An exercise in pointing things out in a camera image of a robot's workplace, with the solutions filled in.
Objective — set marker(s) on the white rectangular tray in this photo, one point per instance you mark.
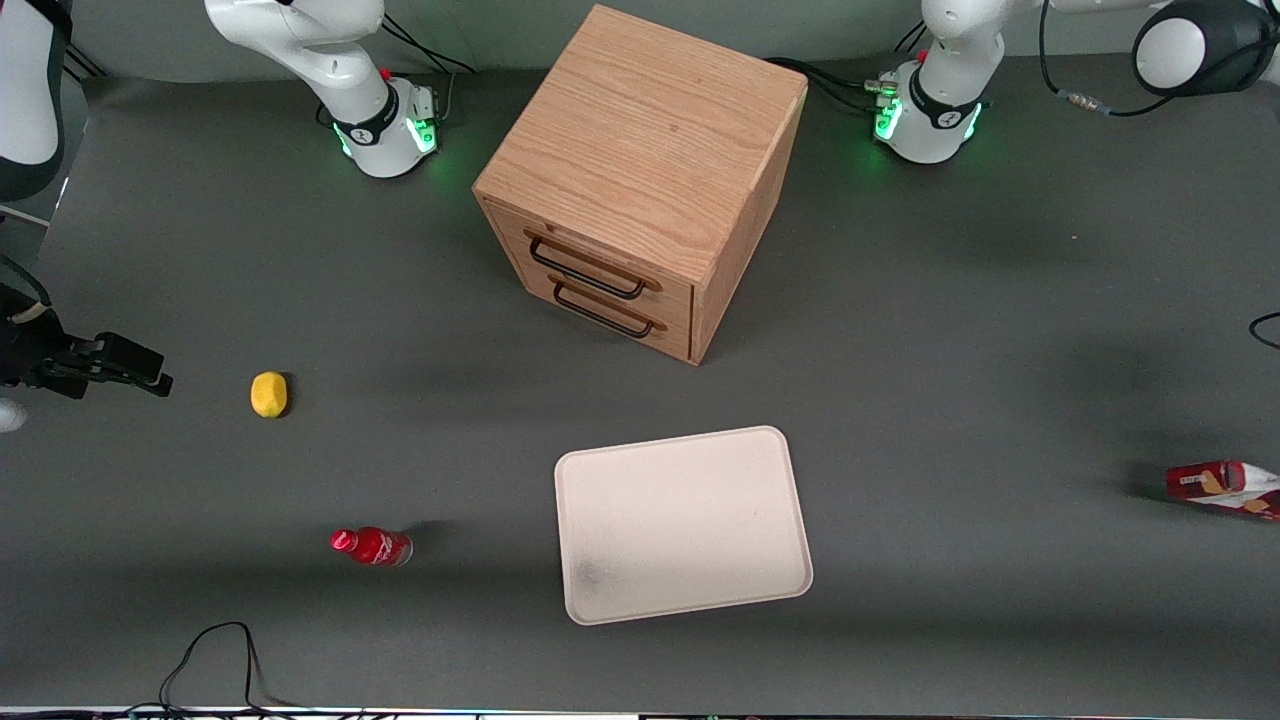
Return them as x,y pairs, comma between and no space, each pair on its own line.
680,525

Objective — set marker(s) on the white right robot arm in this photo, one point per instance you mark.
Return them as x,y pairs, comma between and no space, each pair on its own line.
340,60

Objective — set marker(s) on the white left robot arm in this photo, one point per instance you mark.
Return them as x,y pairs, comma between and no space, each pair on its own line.
940,110

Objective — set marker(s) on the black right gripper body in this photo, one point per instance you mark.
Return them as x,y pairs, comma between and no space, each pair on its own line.
28,352

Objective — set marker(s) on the red cola bottle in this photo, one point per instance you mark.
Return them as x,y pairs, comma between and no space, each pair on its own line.
375,546

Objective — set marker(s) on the wooden drawer cabinet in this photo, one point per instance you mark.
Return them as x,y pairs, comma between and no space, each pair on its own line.
640,150

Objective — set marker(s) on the red cookie box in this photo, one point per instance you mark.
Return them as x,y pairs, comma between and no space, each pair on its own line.
1195,482

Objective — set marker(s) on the yellow lemon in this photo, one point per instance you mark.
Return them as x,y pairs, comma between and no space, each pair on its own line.
268,394

